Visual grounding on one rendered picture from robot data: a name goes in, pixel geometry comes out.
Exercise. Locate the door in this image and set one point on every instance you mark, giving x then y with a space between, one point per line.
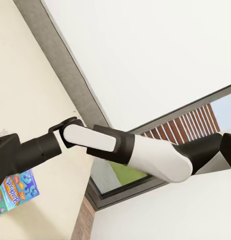
111 183

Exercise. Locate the bed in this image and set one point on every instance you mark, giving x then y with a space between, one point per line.
41 85

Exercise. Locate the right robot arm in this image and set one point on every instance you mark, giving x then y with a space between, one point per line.
160 158

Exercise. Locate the board game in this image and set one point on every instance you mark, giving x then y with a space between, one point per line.
16 190

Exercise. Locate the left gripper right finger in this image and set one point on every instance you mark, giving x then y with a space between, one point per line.
225 147

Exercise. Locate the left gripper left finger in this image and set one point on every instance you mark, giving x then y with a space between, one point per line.
10 149

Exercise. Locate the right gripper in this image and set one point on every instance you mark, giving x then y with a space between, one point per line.
31 156

